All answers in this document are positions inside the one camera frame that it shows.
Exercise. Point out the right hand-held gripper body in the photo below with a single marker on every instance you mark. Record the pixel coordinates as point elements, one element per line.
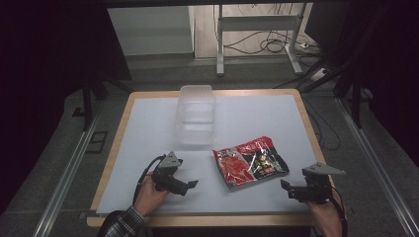
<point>317,184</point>

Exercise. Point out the white power strip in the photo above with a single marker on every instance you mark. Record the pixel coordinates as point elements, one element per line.
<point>320,74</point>

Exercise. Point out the black metal stand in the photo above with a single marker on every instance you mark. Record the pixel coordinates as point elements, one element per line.
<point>354,95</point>
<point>88,98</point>

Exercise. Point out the clear plastic container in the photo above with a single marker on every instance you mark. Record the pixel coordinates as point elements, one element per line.
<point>195,115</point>

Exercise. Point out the aluminium floor rail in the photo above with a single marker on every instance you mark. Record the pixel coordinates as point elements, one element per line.
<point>66,174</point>
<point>378,164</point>

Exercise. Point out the grey cabinet panel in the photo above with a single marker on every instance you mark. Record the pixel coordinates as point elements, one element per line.
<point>150,31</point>

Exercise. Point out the person's left hand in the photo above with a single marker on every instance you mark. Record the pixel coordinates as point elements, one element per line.
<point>149,198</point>

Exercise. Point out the white table mat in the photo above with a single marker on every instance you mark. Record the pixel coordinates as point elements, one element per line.
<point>151,131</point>

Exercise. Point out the red snack packet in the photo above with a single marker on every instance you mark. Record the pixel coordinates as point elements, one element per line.
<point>250,163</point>

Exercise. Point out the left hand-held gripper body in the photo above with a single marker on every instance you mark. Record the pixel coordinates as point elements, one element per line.
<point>166,173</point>

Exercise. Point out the person's right hand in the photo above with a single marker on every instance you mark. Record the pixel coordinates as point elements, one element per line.
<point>326,218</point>

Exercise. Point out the white metal desk frame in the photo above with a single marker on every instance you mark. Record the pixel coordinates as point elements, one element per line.
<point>257,23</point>

